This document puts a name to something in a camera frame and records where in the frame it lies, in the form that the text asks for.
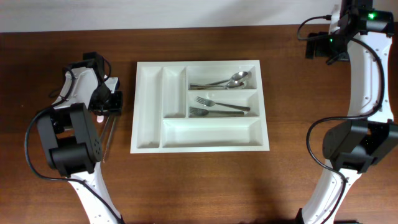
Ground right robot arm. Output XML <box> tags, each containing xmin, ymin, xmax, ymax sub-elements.
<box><xmin>295</xmin><ymin>0</ymin><xmax>397</xmax><ymax>223</ymax></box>

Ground steel fork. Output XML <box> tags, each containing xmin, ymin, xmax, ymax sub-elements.
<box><xmin>189</xmin><ymin>107</ymin><xmax>245</xmax><ymax>117</ymax></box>
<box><xmin>195</xmin><ymin>96</ymin><xmax>251</xmax><ymax>112</ymax></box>

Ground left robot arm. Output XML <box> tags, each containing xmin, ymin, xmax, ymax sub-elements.
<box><xmin>28</xmin><ymin>52</ymin><xmax>124</xmax><ymax>223</ymax></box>

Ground white plastic cutlery tray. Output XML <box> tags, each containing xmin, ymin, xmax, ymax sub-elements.
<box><xmin>130</xmin><ymin>60</ymin><xmax>270</xmax><ymax>154</ymax></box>

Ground white plastic knife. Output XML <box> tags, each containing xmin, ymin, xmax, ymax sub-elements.
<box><xmin>96</xmin><ymin>116</ymin><xmax>104</xmax><ymax>123</ymax></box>

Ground steel tablespoon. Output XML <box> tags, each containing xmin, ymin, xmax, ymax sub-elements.
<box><xmin>190</xmin><ymin>81</ymin><xmax>245</xmax><ymax>90</ymax></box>
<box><xmin>208</xmin><ymin>71</ymin><xmax>251</xmax><ymax>85</ymax></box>

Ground metal kitchen tongs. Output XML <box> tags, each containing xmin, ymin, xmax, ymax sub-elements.
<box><xmin>100</xmin><ymin>116</ymin><xmax>118</xmax><ymax>163</ymax></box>

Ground right black cable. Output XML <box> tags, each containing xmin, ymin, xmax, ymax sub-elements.
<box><xmin>296</xmin><ymin>14</ymin><xmax>386</xmax><ymax>224</ymax></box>

